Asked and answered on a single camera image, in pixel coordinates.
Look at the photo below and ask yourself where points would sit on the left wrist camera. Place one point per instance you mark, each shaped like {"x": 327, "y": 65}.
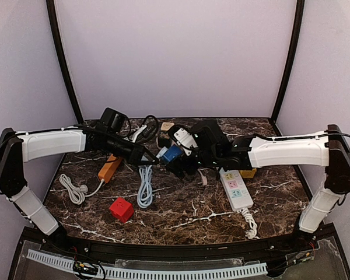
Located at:
{"x": 112, "y": 121}

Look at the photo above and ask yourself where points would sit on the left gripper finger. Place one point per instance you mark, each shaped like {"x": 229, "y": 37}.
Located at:
{"x": 148, "y": 155}
{"x": 148, "y": 162}

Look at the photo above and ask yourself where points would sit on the right black frame post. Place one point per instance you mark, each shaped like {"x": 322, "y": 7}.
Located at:
{"x": 293, "y": 44}

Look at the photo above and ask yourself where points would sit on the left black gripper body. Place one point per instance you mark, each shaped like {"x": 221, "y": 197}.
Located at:
{"x": 136, "y": 154}

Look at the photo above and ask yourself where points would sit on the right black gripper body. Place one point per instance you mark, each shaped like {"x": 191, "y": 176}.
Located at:
{"x": 181, "y": 164}

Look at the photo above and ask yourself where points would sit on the white slotted cable duct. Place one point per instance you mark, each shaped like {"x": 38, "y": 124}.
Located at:
{"x": 106, "y": 272}

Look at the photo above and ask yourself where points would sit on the black front rail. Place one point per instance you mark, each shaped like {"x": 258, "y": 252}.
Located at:
{"x": 264, "y": 250}

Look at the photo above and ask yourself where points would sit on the white power strip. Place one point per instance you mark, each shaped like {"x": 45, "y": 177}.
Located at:
{"x": 236, "y": 190}

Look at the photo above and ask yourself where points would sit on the left black frame post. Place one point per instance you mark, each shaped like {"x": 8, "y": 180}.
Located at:
{"x": 63, "y": 65}

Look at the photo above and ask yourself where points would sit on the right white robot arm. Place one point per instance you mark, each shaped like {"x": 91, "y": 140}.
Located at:
{"x": 328, "y": 149}

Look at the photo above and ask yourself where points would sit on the red cube socket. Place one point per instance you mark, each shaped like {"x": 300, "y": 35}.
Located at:
{"x": 121, "y": 209}

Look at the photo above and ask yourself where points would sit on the orange power strip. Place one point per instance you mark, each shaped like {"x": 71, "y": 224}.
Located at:
{"x": 109, "y": 168}

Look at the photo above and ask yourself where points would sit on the beige cube socket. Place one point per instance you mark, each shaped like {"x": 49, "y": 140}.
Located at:
{"x": 165, "y": 126}

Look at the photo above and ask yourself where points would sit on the black frame post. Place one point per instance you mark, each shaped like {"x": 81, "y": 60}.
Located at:
{"x": 63, "y": 65}
{"x": 293, "y": 44}

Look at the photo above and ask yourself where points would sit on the blue cube socket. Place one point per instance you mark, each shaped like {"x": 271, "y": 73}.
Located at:
{"x": 173, "y": 152}

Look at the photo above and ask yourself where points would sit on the yellow cube socket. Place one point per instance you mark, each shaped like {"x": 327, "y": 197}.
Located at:
{"x": 248, "y": 173}

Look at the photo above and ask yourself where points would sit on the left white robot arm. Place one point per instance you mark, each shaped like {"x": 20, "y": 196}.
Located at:
{"x": 17, "y": 148}

